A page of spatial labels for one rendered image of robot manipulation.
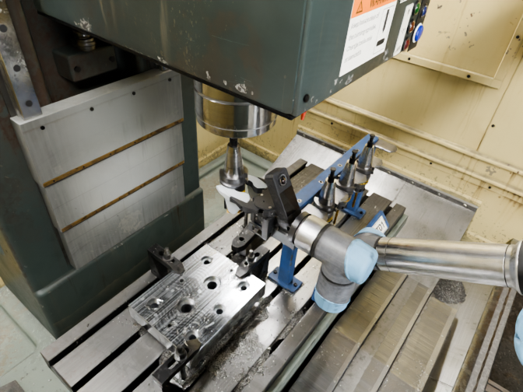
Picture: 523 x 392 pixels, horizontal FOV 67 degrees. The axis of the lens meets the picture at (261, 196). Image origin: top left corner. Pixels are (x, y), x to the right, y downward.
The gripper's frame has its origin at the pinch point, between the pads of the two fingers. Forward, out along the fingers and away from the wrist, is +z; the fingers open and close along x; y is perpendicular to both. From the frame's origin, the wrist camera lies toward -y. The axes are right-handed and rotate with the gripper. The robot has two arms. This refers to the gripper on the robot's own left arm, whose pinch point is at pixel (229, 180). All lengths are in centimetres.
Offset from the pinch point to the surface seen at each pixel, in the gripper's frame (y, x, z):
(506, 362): 134, 113, -92
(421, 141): 28, 101, -15
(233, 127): -18.5, -6.3, -6.0
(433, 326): 63, 48, -52
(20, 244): 27, -33, 45
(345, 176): 8.8, 31.2, -13.9
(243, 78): -31.6, -12.2, -13.0
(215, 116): -20.1, -7.6, -3.2
